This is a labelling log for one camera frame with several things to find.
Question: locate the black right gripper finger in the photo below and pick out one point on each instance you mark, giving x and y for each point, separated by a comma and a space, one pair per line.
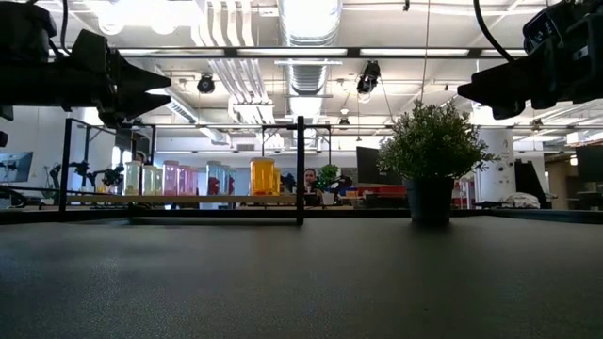
509, 85
509, 113

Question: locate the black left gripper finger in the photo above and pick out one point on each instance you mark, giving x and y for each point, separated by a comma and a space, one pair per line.
132, 75
132, 106

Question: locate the black background robot arm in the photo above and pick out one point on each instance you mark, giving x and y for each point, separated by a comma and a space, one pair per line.
113, 176

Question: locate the person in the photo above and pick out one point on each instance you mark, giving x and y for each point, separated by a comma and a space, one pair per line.
140, 156
310, 178

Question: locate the black covered object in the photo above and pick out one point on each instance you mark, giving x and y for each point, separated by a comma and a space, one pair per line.
530, 179

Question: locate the black ceiling spotlight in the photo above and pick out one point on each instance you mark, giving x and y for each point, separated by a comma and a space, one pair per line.
206, 85
369, 77

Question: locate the artificial green plant black pot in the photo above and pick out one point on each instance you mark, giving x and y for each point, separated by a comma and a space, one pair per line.
431, 141

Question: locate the white cloth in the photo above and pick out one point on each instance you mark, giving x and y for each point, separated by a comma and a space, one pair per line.
520, 200

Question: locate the black computer monitor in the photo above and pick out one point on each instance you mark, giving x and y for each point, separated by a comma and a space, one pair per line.
589, 165
372, 165

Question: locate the small plant white pot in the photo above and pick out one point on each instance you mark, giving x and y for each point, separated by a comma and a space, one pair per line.
328, 172

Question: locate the black table mat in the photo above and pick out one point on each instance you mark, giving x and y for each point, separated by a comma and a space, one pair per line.
188, 292

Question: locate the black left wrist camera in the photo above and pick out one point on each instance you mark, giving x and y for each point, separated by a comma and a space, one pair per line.
92, 49

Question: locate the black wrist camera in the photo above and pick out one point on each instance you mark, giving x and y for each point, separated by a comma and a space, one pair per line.
542, 28
92, 49

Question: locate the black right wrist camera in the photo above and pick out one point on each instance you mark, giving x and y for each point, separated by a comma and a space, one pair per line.
542, 28

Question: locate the wall screen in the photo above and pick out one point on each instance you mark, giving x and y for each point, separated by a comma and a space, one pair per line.
16, 166

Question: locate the wooden shelf black metal frame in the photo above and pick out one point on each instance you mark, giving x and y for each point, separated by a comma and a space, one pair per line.
212, 199

